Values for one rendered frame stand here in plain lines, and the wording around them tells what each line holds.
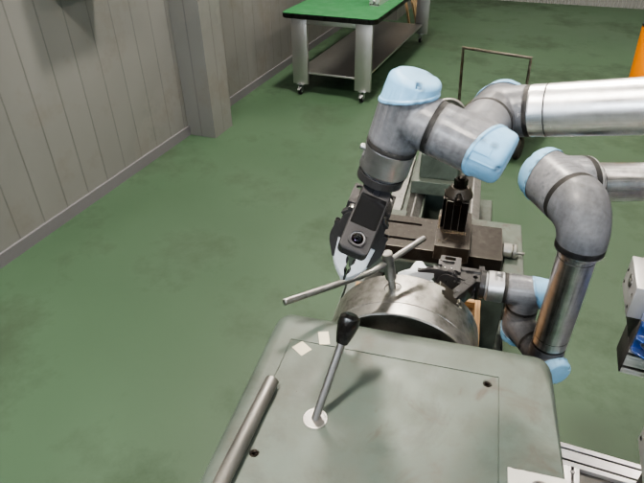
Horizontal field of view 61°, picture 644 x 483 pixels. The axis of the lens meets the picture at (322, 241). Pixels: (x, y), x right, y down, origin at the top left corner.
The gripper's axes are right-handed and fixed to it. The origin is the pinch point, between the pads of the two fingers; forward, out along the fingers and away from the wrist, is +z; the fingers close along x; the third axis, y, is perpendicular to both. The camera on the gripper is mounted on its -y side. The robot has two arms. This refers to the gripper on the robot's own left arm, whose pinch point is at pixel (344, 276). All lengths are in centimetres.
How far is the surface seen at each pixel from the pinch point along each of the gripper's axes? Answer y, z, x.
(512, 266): 70, 33, -46
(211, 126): 327, 168, 153
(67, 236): 165, 186, 176
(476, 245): 72, 31, -34
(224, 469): -33.7, 9.8, 6.1
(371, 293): 12.5, 12.4, -6.0
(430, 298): 13.0, 8.6, -17.1
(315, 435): -24.3, 9.5, -3.9
